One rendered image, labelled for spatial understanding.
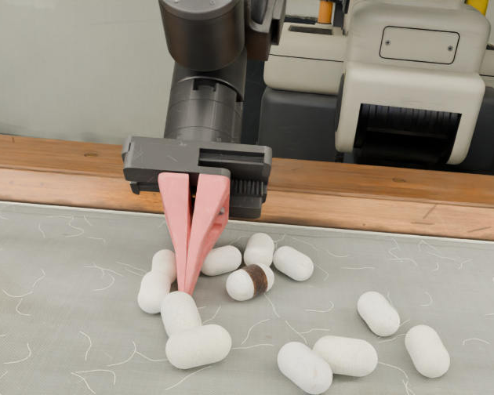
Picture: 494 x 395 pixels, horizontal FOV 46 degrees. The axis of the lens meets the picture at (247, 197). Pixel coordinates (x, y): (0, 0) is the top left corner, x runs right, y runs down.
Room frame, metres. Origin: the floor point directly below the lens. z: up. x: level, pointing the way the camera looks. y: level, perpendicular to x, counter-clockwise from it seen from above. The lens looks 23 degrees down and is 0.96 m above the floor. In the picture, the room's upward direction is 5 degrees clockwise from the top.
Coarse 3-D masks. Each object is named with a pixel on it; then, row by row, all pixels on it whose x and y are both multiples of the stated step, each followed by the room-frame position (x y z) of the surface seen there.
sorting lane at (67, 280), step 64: (0, 256) 0.37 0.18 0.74; (64, 256) 0.38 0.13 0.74; (128, 256) 0.39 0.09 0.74; (320, 256) 0.41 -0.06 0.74; (384, 256) 0.42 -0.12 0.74; (448, 256) 0.43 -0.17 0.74; (0, 320) 0.29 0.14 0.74; (64, 320) 0.30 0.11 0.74; (128, 320) 0.31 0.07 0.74; (256, 320) 0.32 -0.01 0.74; (320, 320) 0.32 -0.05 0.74; (448, 320) 0.34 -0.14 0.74; (0, 384) 0.24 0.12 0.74; (64, 384) 0.24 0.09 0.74; (128, 384) 0.25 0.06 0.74; (192, 384) 0.25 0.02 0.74; (256, 384) 0.26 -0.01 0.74; (384, 384) 0.26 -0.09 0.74; (448, 384) 0.27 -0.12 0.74
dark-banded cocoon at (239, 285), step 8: (256, 264) 0.35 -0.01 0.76; (264, 264) 0.36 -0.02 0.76; (240, 272) 0.34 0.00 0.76; (272, 272) 0.35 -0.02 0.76; (232, 280) 0.34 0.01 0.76; (240, 280) 0.33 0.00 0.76; (248, 280) 0.34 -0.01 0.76; (272, 280) 0.35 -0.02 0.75; (232, 288) 0.33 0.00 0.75; (240, 288) 0.33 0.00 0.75; (248, 288) 0.33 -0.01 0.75; (232, 296) 0.33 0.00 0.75; (240, 296) 0.33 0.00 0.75; (248, 296) 0.33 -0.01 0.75
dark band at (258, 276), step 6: (252, 264) 0.35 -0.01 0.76; (246, 270) 0.34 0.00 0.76; (252, 270) 0.34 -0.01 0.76; (258, 270) 0.34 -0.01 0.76; (252, 276) 0.34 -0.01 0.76; (258, 276) 0.34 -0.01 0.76; (264, 276) 0.34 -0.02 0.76; (252, 282) 0.34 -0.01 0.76; (258, 282) 0.34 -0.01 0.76; (264, 282) 0.34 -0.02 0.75; (258, 288) 0.34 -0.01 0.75; (264, 288) 0.34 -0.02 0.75; (258, 294) 0.34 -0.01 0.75
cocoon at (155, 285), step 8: (152, 272) 0.33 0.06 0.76; (160, 272) 0.33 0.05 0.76; (144, 280) 0.33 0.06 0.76; (152, 280) 0.32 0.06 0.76; (160, 280) 0.33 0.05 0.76; (168, 280) 0.33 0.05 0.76; (144, 288) 0.31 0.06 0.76; (152, 288) 0.31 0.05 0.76; (160, 288) 0.32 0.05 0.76; (168, 288) 0.32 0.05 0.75; (144, 296) 0.31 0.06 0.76; (152, 296) 0.31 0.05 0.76; (160, 296) 0.31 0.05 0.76; (144, 304) 0.31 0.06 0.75; (152, 304) 0.31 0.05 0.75; (160, 304) 0.31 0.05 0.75; (152, 312) 0.31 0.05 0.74
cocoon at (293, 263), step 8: (280, 248) 0.38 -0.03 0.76; (288, 248) 0.38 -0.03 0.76; (280, 256) 0.38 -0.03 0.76; (288, 256) 0.37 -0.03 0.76; (296, 256) 0.37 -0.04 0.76; (304, 256) 0.37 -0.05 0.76; (280, 264) 0.37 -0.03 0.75; (288, 264) 0.37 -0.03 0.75; (296, 264) 0.37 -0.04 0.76; (304, 264) 0.37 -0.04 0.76; (312, 264) 0.37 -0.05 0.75; (288, 272) 0.37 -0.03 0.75; (296, 272) 0.36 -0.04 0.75; (304, 272) 0.36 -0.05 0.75; (312, 272) 0.37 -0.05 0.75; (296, 280) 0.37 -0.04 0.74; (304, 280) 0.37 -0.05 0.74
